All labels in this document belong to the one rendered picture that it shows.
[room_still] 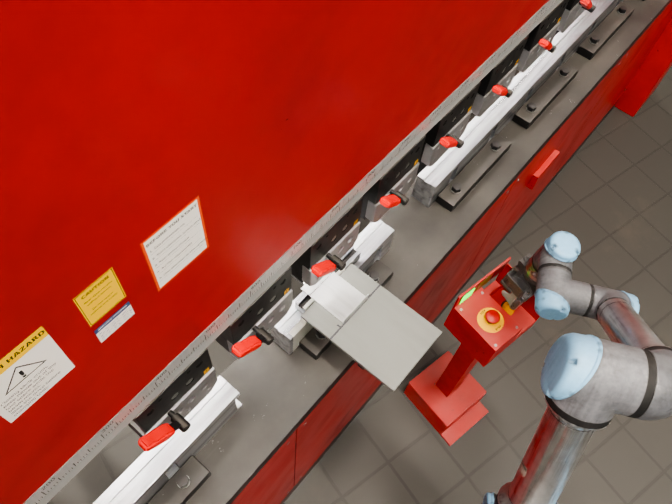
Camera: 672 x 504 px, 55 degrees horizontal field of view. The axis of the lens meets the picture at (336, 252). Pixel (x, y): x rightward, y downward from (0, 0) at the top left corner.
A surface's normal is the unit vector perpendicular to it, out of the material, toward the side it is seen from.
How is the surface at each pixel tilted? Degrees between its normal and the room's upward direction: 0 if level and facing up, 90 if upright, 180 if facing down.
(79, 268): 90
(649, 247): 0
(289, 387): 0
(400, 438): 0
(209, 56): 90
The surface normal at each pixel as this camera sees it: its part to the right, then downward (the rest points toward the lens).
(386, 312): 0.07, -0.50
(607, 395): -0.15, 0.40
